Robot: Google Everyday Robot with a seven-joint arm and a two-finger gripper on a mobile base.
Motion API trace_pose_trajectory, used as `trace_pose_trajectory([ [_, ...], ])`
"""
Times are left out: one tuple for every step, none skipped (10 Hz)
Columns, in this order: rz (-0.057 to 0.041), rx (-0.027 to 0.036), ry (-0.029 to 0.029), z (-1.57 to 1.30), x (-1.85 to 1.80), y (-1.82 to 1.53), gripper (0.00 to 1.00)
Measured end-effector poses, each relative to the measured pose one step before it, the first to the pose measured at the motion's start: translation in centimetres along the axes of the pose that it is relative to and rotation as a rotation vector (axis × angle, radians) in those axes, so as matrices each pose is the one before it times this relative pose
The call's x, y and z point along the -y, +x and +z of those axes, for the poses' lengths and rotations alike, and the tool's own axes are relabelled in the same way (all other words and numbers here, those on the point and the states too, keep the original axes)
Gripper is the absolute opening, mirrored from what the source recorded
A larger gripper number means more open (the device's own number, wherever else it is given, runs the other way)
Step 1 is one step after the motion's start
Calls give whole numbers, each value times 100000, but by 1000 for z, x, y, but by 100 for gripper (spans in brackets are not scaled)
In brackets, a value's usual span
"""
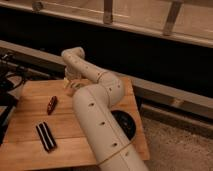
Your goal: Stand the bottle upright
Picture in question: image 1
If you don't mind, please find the wooden board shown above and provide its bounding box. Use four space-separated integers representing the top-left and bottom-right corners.
0 77 148 171

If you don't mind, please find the black round bowl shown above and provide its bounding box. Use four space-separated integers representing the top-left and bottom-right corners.
112 110 136 141

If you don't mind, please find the red pocket knife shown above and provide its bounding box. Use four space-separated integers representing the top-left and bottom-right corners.
47 96 58 115

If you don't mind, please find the black white striped block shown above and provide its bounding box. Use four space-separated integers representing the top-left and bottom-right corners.
36 122 57 152

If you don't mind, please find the metal bracket right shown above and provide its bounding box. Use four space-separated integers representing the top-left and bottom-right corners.
163 0 183 36

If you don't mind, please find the metal bolt left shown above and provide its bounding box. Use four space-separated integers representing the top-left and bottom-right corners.
32 1 43 11

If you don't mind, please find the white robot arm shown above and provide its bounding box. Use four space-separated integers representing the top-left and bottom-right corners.
61 47 149 171

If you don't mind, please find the metal bracket centre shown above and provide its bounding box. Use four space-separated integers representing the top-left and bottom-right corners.
103 0 113 24

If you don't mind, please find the metal bracket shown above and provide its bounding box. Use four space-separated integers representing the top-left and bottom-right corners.
103 0 113 24
163 0 183 36

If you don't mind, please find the black cables and equipment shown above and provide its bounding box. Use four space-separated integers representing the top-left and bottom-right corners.
0 49 29 146

